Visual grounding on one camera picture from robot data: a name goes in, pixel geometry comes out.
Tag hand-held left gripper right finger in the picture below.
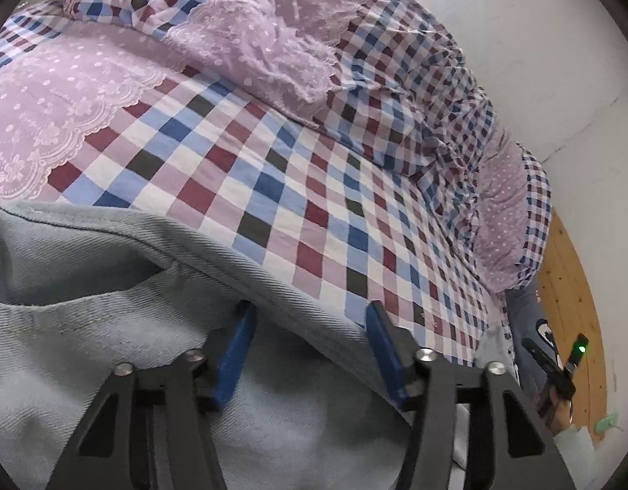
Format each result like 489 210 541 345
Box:
365 300 580 490

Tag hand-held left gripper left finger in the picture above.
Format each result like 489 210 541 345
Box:
43 300 258 490

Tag light blue denim pants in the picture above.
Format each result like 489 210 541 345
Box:
0 199 503 490

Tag person's right forearm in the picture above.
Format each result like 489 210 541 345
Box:
551 421 601 490

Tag person's right hand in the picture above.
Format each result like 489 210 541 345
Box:
539 393 575 432

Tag grey-blue printed pillow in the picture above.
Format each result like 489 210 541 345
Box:
503 286 554 399

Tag wooden headboard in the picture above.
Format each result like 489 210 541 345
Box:
536 209 608 445

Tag checkered bed sheet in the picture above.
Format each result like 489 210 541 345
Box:
0 2 506 368

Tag checkered quilt with purple lace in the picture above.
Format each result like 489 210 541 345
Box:
63 0 498 200

